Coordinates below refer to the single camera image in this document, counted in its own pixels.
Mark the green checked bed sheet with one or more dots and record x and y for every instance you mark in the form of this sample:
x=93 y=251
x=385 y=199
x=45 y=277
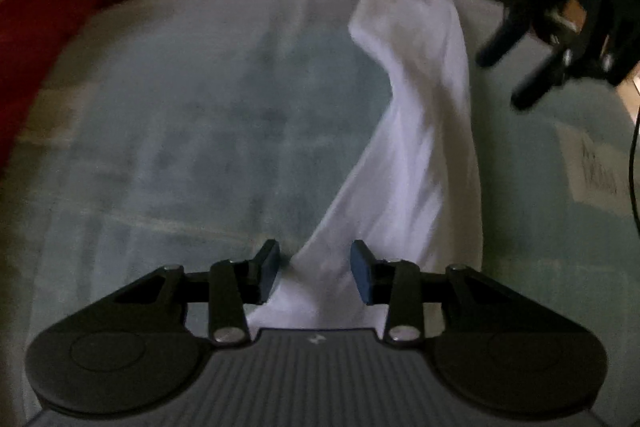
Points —
x=175 y=132

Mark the white printed sweatshirt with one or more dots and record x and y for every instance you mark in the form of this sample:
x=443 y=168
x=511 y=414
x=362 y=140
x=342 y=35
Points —
x=415 y=167

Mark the red duvet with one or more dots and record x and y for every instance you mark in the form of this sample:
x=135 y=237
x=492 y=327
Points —
x=35 y=32

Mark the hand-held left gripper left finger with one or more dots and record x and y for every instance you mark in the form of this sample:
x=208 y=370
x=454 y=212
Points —
x=267 y=269

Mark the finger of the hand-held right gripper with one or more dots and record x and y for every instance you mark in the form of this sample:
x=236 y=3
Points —
x=510 y=22
x=535 y=87

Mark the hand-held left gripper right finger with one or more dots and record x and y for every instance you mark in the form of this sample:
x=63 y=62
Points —
x=362 y=274

